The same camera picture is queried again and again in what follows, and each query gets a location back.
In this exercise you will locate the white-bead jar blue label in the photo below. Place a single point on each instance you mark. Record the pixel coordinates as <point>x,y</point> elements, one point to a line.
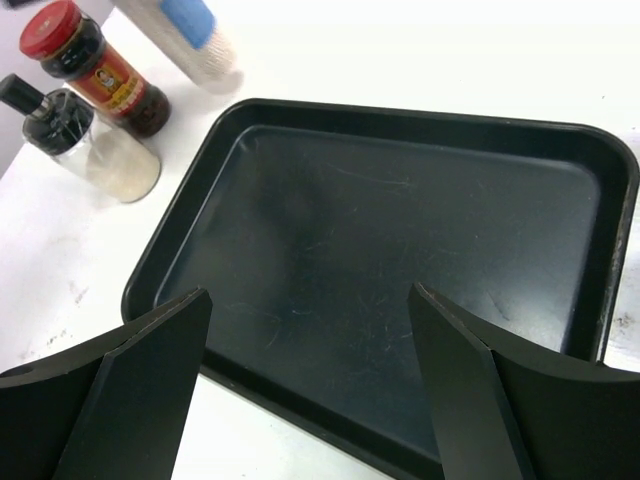
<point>188,33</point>

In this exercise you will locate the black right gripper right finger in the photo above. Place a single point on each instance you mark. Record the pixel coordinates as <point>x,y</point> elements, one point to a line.
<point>503,407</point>

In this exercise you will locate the black-cap salt grinder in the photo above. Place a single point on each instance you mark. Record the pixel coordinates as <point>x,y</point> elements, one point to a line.
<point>66,128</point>

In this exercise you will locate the black metal baking tray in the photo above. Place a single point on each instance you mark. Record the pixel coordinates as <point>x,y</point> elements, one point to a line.
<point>308,223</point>

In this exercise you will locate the red-lid dark sauce jar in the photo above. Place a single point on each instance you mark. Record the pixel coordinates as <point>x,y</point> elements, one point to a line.
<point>70,45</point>

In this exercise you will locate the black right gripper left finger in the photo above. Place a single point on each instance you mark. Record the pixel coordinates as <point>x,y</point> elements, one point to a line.
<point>112,407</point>

